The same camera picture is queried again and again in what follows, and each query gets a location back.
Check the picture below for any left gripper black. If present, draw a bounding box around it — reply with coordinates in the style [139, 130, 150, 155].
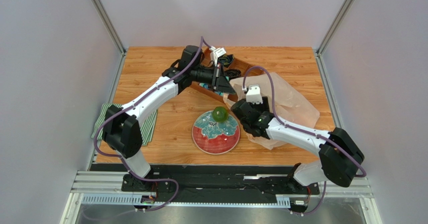
[191, 64, 236, 95]

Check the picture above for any translucent beige plastic bag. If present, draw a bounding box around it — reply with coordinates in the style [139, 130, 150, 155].
[223, 72, 320, 150]

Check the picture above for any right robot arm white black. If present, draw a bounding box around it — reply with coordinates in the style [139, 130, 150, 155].
[231, 99, 366, 187]

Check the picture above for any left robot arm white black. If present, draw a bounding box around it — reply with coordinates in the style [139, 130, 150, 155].
[95, 45, 235, 178]

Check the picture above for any teal sock right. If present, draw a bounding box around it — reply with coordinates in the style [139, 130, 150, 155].
[203, 83, 224, 96]

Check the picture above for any wooden compartment tray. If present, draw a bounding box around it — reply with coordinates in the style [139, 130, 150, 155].
[190, 48, 253, 102]

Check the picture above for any black teal sock roll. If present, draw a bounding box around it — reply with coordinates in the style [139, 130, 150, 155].
[218, 54, 235, 68]

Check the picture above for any green round fruit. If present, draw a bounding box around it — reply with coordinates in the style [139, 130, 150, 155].
[211, 106, 229, 123]

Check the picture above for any red teal floral plate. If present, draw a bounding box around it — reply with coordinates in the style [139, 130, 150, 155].
[191, 110, 240, 155]

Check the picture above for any green striped cloth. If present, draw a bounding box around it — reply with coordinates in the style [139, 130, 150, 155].
[91, 103, 158, 146]

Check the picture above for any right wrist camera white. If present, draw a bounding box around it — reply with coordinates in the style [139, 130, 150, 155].
[245, 84, 263, 104]

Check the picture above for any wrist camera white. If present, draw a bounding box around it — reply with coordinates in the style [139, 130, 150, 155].
[245, 84, 263, 104]
[210, 46, 226, 65]

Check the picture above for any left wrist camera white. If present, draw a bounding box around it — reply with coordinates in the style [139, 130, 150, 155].
[210, 46, 226, 65]

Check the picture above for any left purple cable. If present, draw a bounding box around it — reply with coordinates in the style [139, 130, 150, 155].
[92, 36, 215, 213]

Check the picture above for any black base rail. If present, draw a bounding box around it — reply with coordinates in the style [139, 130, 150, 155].
[71, 164, 324, 208]

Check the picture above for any left aluminium frame post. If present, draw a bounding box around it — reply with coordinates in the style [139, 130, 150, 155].
[91, 0, 127, 56]

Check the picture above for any aluminium frame post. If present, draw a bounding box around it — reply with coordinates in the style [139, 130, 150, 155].
[316, 0, 355, 55]
[91, 0, 127, 56]

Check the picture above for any right aluminium frame post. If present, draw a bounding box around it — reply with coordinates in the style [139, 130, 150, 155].
[316, 0, 355, 55]

